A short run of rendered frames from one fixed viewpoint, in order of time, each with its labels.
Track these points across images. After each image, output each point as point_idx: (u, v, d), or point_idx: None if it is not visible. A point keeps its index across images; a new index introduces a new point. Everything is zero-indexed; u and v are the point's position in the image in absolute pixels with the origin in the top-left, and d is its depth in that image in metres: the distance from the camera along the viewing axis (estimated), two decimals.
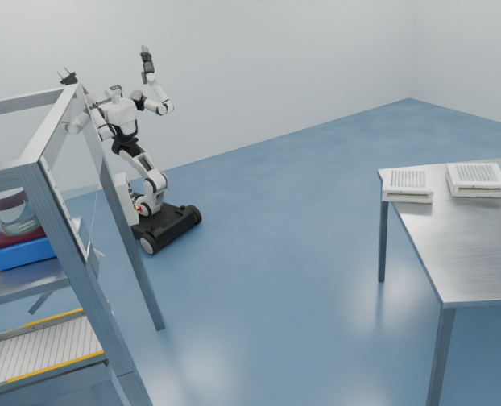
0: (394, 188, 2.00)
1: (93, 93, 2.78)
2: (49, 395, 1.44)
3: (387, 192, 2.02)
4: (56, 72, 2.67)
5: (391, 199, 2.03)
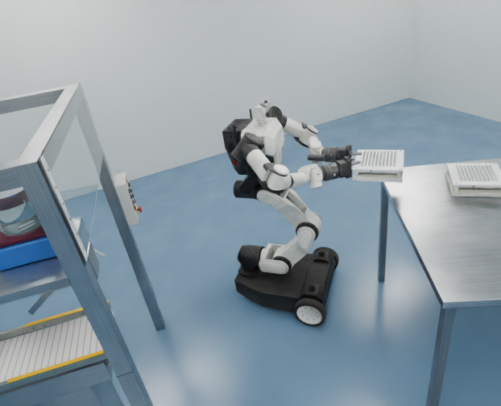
0: (364, 167, 2.00)
1: None
2: (49, 395, 1.44)
3: (357, 171, 2.01)
4: (358, 160, 2.05)
5: (361, 179, 2.02)
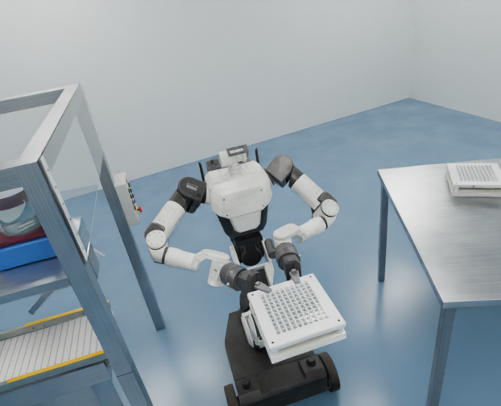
0: (254, 304, 1.28)
1: None
2: (49, 395, 1.44)
3: None
4: (269, 289, 1.32)
5: (252, 314, 1.32)
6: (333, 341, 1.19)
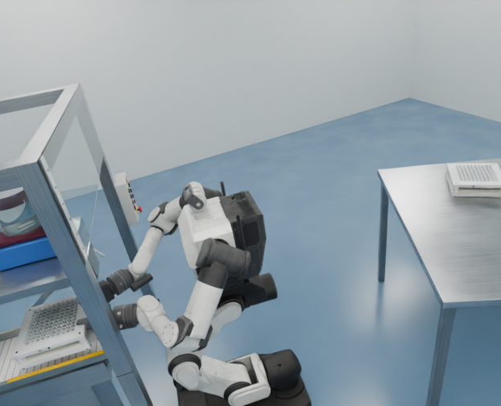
0: (74, 296, 1.56)
1: None
2: (49, 395, 1.44)
3: None
4: None
5: None
6: None
